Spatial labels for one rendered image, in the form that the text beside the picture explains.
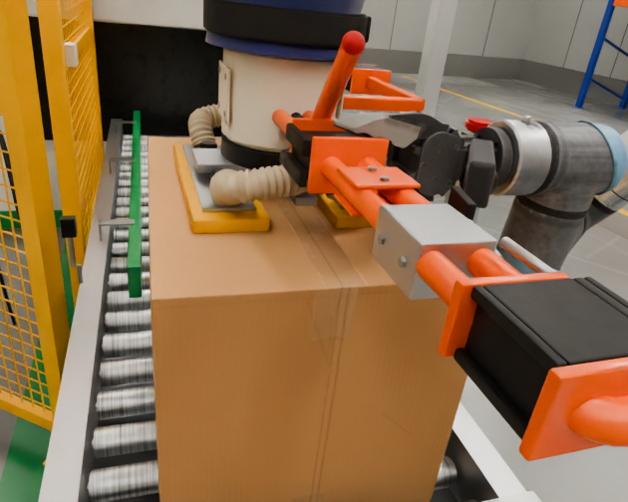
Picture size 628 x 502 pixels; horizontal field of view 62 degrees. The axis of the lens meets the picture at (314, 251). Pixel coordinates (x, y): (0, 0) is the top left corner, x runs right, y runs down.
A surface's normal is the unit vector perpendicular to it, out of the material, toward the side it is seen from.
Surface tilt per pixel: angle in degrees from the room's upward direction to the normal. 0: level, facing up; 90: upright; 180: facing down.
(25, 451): 0
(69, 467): 0
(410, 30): 90
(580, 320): 0
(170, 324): 90
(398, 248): 90
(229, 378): 90
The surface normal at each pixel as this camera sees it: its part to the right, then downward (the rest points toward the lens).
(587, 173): 0.28, 0.50
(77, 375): 0.10, -0.89
